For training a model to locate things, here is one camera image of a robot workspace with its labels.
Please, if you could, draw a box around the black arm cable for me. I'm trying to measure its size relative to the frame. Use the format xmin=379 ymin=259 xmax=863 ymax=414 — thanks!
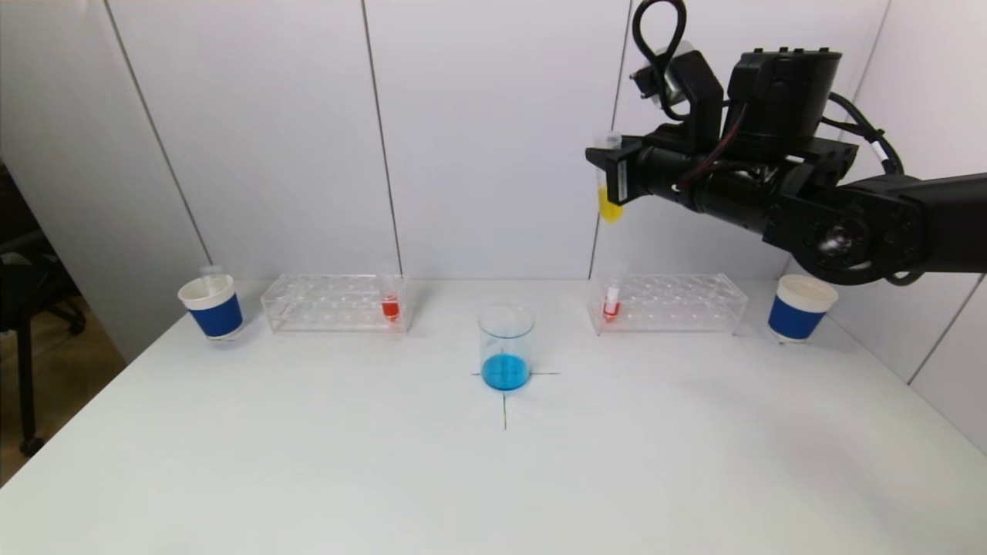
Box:
xmin=632 ymin=0 xmax=904 ymax=177

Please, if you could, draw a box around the black office chair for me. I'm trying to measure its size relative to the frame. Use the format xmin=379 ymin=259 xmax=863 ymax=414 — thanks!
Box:
xmin=0 ymin=162 xmax=88 ymax=459

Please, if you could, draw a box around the red liquid test tube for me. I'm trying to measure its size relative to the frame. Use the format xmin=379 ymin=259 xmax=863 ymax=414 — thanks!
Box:
xmin=378 ymin=266 xmax=403 ymax=325

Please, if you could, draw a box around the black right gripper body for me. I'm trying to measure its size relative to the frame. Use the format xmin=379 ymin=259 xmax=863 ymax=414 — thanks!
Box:
xmin=605 ymin=135 xmax=698 ymax=213

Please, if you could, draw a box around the clear acrylic test tube rack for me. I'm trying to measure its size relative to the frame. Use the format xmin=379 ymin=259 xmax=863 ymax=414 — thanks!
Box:
xmin=261 ymin=274 xmax=411 ymax=335
xmin=587 ymin=270 xmax=747 ymax=337

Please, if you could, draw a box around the red liquid tube white label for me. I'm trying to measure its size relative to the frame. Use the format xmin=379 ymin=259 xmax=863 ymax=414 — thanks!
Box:
xmin=602 ymin=262 xmax=627 ymax=323

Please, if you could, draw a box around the yellow liquid test tube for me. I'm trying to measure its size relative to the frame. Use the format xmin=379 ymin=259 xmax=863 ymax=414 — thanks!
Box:
xmin=593 ymin=131 xmax=625 ymax=225

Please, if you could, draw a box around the clear glass beaker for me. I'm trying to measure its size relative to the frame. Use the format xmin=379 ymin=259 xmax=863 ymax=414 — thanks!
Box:
xmin=477 ymin=304 xmax=535 ymax=392

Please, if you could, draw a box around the white paper cup blue sleeve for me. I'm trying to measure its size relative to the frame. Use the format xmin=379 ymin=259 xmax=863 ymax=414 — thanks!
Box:
xmin=766 ymin=274 xmax=839 ymax=345
xmin=177 ymin=274 xmax=245 ymax=341

